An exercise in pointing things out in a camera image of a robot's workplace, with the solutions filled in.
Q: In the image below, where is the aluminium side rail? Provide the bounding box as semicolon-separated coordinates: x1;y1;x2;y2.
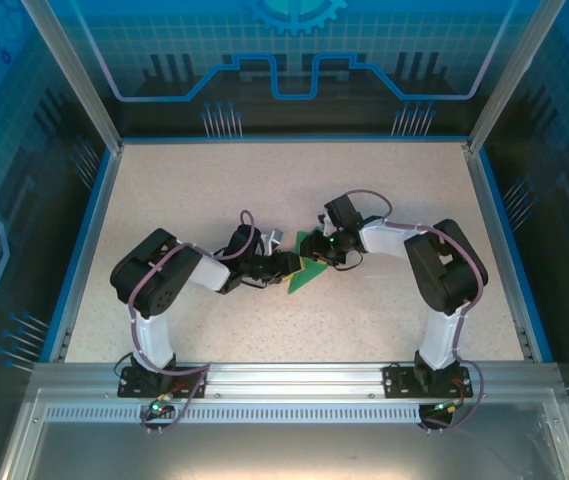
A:
463;141;540;362
46;142;125;364

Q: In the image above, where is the slotted grey cable duct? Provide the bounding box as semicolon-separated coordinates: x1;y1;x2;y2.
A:
43;405;550;425

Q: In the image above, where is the aluminium mounting rail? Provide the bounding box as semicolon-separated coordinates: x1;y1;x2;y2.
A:
31;362;563;401

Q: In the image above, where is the right aluminium frame post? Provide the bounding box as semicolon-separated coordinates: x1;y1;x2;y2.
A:
465;0;569;155

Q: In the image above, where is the right aluminium side rail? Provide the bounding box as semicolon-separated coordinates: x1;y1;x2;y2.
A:
463;141;540;362

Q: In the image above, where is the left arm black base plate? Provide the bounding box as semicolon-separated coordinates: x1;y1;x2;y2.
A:
117;366;209;400

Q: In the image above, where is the left aluminium frame post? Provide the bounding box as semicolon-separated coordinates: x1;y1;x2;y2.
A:
20;0;125;154

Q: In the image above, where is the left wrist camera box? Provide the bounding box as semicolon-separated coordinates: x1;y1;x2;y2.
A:
261;228;288;251

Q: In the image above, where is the left aluminium side rail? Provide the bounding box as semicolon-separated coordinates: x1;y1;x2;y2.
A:
46;142;125;364

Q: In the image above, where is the aluminium frame post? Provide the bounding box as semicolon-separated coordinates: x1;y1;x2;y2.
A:
465;0;569;155
20;0;125;154

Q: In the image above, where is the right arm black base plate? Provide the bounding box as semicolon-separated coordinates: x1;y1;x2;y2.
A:
383;364;474;400

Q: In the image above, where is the green paper sheet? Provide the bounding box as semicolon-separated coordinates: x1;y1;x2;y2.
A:
286;227;329;295

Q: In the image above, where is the left circuit board green light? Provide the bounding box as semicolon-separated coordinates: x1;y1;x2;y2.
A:
147;396;174;420

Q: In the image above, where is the grey metal shelf panel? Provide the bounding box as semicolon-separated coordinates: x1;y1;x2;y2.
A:
0;387;569;480

